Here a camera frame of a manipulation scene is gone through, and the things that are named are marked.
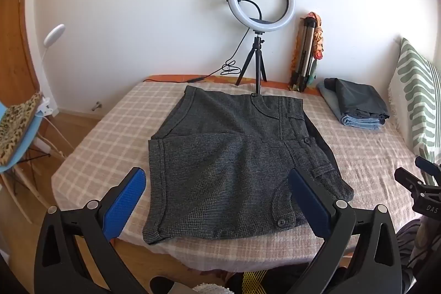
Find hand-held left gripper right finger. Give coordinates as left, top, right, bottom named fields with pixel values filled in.
left=288, top=168, right=402, bottom=294

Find person's grey clothing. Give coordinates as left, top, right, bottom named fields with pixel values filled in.
left=396, top=220, right=441, bottom=294

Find black gooseneck phone holder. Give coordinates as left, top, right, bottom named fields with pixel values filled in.
left=237, top=0, right=271, bottom=24

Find white clip lamp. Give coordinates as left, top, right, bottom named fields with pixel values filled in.
left=34, top=24, right=66, bottom=118

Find beige checked bed blanket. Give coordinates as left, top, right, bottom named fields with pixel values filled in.
left=51, top=74, right=441, bottom=274

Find yellow black mesh item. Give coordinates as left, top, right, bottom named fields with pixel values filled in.
left=241, top=269, right=273, bottom=294

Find grey tweed pants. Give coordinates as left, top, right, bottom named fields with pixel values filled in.
left=142, top=85, right=356, bottom=246

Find black mini tripod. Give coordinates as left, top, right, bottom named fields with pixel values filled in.
left=235, top=29, right=268, bottom=95

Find folded metal tripod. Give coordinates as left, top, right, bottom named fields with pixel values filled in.
left=289, top=16, right=317, bottom=92

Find wooden door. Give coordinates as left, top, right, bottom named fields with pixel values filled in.
left=0, top=0, right=39, bottom=110

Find folded tripod with orange cloth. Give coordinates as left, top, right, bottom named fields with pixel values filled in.
left=293, top=12, right=325, bottom=86

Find folded blue jeans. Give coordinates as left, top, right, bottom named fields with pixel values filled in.
left=316, top=80, right=386, bottom=130

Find leopard print cloth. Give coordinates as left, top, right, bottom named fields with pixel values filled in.
left=0, top=92, right=44, bottom=166

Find folded dark grey pants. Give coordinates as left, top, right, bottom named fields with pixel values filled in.
left=324, top=77, right=390, bottom=120

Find blue chair with wooden legs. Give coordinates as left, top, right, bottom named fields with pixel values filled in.
left=0, top=100, right=75, bottom=224

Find black power cable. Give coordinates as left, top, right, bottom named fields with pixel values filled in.
left=143, top=29, right=254, bottom=83

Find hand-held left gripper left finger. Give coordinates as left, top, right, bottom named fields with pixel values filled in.
left=33, top=167, right=147, bottom=294

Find green white striped pillow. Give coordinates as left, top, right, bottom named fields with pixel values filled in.
left=388, top=37, right=441, bottom=164

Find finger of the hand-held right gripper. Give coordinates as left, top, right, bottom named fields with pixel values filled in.
left=394, top=167, right=428, bottom=194
left=415, top=156, right=441, bottom=179

